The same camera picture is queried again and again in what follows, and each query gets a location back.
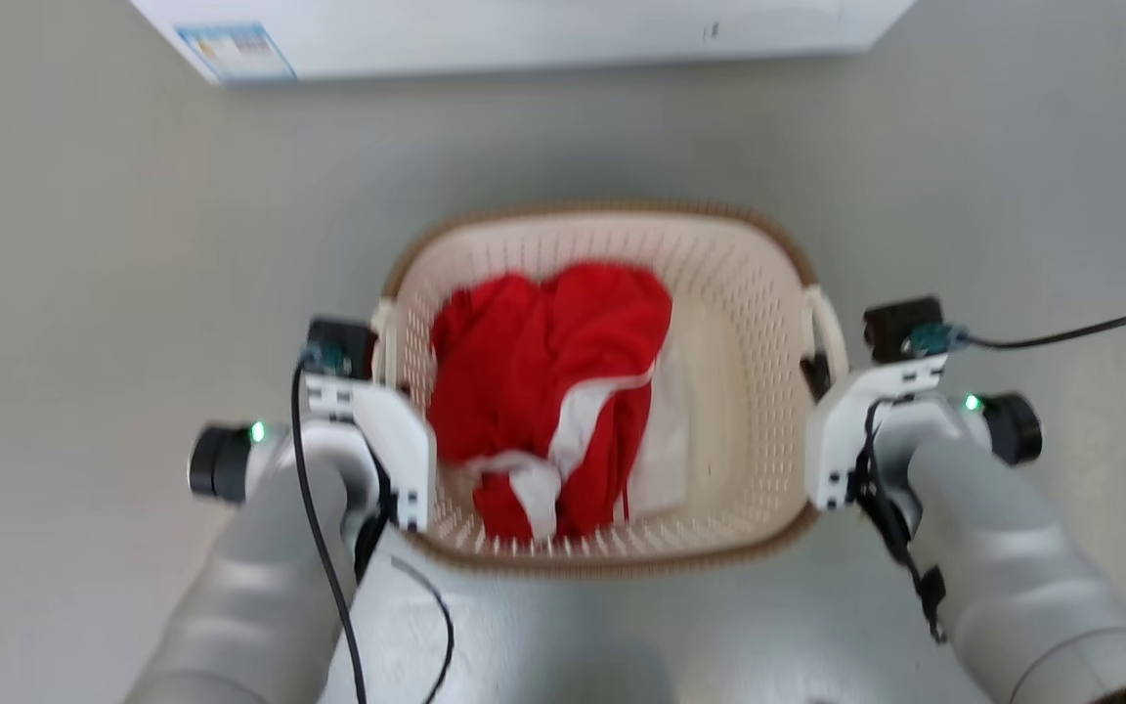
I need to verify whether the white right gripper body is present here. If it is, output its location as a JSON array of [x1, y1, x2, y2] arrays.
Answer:
[[804, 354, 951, 512]]

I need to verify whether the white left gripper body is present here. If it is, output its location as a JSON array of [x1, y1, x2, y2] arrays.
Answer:
[[300, 372, 438, 534]]

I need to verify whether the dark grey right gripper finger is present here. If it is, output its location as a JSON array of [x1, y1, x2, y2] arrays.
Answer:
[[800, 353, 834, 401]]

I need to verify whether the beige plastic laundry basket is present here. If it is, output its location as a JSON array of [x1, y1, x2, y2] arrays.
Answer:
[[370, 200, 852, 578]]

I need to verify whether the red and white garment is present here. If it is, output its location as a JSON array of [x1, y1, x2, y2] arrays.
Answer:
[[426, 261, 673, 545]]

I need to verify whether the white cloth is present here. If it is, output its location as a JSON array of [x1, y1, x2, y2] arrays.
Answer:
[[622, 330, 692, 520]]

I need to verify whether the blue energy label sticker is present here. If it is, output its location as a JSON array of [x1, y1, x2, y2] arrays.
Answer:
[[175, 22, 299, 84]]

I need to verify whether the white washing machine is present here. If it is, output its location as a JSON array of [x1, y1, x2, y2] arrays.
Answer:
[[130, 0, 917, 87]]

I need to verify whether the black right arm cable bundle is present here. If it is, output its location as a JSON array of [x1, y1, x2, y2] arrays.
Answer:
[[850, 396, 951, 646]]

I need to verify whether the black left camera cable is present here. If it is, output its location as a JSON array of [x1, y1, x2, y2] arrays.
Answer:
[[289, 354, 369, 704]]

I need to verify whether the black camera cable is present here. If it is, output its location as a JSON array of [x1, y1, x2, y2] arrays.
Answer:
[[289, 354, 369, 704], [952, 301, 1126, 352]]

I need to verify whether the black right camera cable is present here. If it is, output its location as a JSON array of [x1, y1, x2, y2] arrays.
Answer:
[[952, 301, 1126, 352]]

